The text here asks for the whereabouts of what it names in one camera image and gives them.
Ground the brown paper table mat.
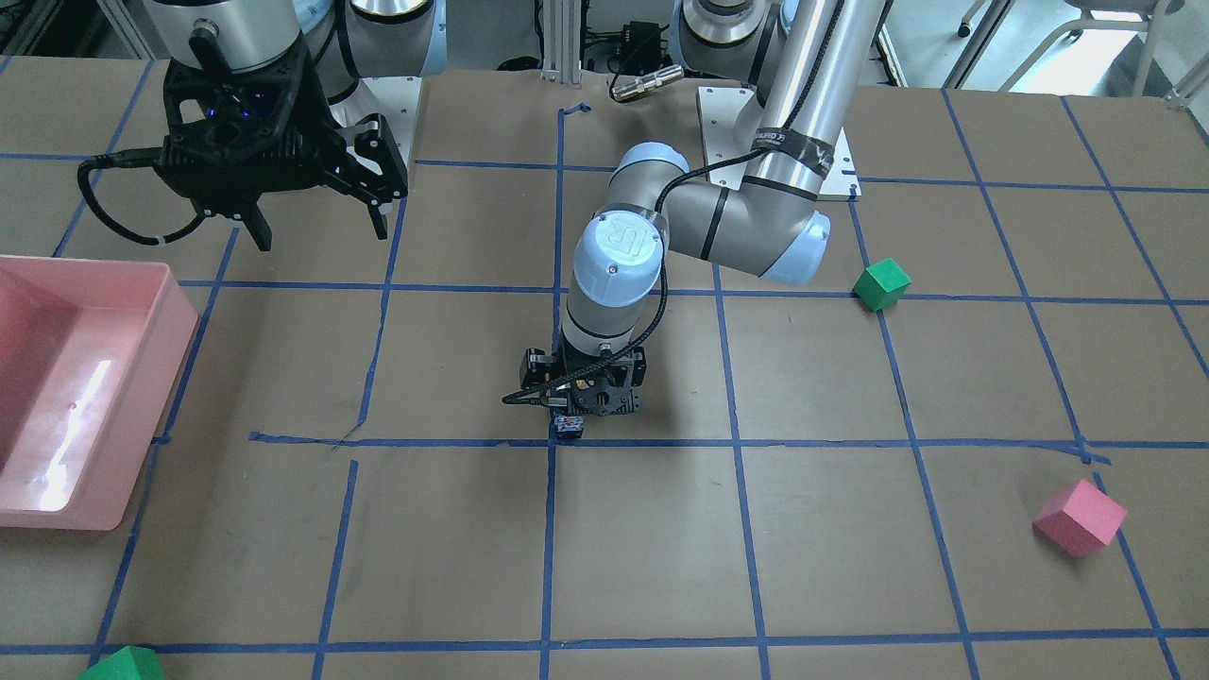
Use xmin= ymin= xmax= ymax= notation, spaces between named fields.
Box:
xmin=2 ymin=58 xmax=1207 ymax=679

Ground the yellow push button switch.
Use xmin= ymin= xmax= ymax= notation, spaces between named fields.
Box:
xmin=553 ymin=413 xmax=586 ymax=442

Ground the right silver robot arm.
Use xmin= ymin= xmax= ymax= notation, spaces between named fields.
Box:
xmin=145 ymin=1 xmax=449 ymax=250

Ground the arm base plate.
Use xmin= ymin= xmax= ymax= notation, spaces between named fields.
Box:
xmin=698 ymin=85 xmax=860 ymax=202
xmin=330 ymin=76 xmax=424 ymax=171

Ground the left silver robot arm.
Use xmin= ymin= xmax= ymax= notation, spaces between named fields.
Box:
xmin=502 ymin=1 xmax=885 ymax=417

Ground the pink cube near centre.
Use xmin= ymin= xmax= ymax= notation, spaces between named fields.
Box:
xmin=1032 ymin=479 xmax=1130 ymax=558

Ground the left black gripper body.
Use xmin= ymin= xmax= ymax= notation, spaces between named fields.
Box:
xmin=519 ymin=342 xmax=647 ymax=417

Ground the green cube centre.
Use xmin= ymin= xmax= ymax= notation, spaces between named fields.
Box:
xmin=852 ymin=258 xmax=912 ymax=313

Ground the aluminium frame post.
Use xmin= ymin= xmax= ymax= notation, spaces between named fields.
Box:
xmin=536 ymin=0 xmax=588 ymax=90

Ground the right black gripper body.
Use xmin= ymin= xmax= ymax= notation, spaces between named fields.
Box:
xmin=154 ymin=36 xmax=407 ymax=219

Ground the green cube far corner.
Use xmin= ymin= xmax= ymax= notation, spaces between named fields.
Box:
xmin=79 ymin=646 xmax=167 ymax=680

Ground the pink plastic bin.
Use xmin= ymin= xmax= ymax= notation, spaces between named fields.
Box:
xmin=1 ymin=255 xmax=198 ymax=531

